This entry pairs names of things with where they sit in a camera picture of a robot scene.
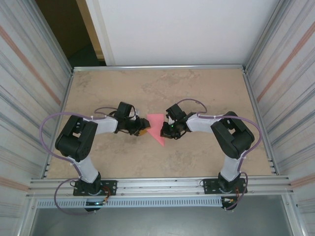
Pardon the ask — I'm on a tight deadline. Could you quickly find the pink cloth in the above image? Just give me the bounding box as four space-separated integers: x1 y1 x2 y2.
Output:
146 113 166 148

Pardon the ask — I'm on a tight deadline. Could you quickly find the long aluminium table edge rail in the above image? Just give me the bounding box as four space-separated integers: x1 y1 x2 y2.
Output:
72 64 247 72

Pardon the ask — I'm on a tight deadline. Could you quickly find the wide aluminium mounting rail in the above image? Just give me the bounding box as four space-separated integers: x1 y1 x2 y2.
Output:
27 175 295 199

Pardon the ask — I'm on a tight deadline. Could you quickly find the aluminium table side rail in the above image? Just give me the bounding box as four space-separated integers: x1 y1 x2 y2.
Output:
242 68 279 176
44 70 74 179

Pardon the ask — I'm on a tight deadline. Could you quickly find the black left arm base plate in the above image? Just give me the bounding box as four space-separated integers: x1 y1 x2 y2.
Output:
73 180 118 197

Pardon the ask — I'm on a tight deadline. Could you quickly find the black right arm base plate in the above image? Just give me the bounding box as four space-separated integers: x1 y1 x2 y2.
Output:
203 178 247 195

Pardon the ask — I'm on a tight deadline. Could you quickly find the grey slotted cable duct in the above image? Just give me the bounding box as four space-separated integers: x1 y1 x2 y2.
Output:
36 198 223 208

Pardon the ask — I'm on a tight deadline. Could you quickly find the small circuit board with wires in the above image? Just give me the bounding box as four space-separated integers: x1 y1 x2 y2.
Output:
220 196 239 211
84 199 109 212

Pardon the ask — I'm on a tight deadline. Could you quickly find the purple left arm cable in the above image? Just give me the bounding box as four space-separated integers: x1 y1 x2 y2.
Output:
40 106 119 216

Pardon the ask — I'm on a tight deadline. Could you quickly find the aluminium corner post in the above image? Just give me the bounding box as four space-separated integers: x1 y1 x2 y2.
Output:
245 0 291 72
31 0 74 74

